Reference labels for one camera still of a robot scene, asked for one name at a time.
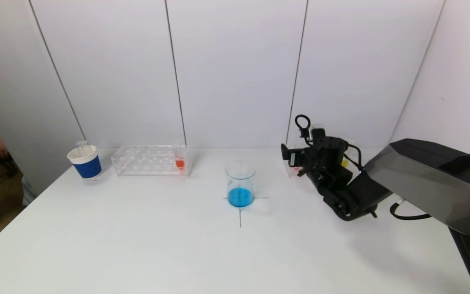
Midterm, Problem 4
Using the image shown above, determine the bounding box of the clear glass beaker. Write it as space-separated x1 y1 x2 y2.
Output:
225 162 256 208

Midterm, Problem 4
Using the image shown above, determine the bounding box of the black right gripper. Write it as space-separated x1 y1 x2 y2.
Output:
280 143 317 174

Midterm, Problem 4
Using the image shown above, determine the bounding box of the thin black camera cable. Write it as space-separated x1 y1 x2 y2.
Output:
295 115 312 146

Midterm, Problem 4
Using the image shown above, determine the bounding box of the clear acrylic test tube rack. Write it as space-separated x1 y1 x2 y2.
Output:
284 141 368 178
112 145 191 177

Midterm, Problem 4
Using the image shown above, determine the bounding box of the paper cup with blue sleeve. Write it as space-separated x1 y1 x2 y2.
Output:
67 145 102 180

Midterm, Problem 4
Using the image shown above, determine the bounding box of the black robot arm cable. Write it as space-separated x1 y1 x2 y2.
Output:
390 201 432 221

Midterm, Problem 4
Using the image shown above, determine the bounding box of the test tube with yellow pigment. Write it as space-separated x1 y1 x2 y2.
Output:
340 140 356 168

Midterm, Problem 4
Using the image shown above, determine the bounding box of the blue pigment liquid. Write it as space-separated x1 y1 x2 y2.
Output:
228 188 253 207

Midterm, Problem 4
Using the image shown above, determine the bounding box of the test tube with orange pigment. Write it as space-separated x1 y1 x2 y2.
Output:
292 139 306 171
175 141 186 171

